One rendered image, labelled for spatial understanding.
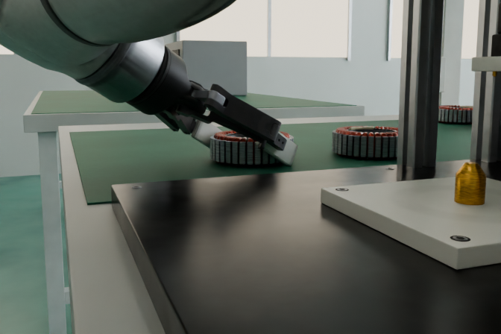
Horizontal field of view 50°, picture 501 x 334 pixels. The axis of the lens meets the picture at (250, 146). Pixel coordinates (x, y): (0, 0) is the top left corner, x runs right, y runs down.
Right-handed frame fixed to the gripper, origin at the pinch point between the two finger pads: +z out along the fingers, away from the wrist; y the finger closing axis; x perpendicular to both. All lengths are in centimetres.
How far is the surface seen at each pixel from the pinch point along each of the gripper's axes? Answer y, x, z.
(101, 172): 7.7, 10.8, -14.6
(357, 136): -10.0, -6.3, 8.5
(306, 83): 270, -183, 323
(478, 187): -35.7, 6.1, -15.3
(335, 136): -6.1, -6.3, 9.3
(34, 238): 217, 32, 98
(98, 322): -25.7, 21.4, -32.5
